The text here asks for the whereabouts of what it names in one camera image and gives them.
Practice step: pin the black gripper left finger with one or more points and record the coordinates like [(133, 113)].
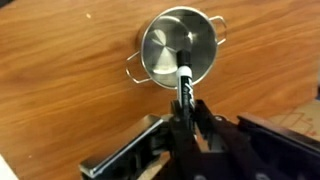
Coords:
[(185, 163)]

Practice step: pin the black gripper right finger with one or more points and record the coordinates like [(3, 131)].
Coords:
[(222, 134)]

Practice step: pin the black and white marker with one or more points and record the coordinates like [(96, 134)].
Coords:
[(185, 87)]

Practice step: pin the small stainless steel pot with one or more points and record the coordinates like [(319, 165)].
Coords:
[(174, 29)]

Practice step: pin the brown wooden table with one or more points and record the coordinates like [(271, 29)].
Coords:
[(71, 84)]

